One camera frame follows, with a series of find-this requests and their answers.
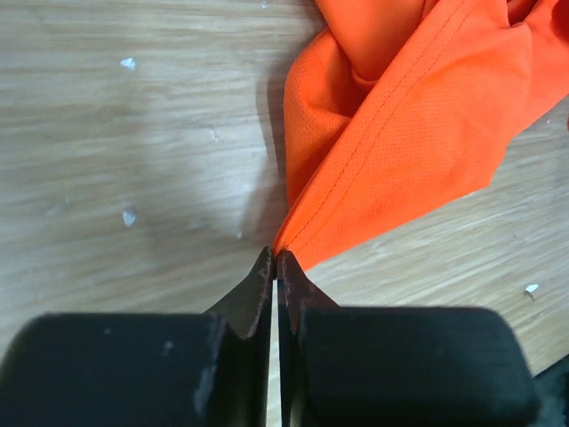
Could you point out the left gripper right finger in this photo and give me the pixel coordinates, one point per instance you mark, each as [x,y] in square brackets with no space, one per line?
[395,366]

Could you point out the white paper scrap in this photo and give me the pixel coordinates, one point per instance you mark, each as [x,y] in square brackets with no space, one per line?
[128,63]
[531,290]
[129,218]

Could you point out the orange t-shirt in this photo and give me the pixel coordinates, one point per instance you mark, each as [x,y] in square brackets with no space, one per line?
[399,107]

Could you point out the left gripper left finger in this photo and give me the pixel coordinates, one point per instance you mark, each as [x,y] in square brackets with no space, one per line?
[145,369]

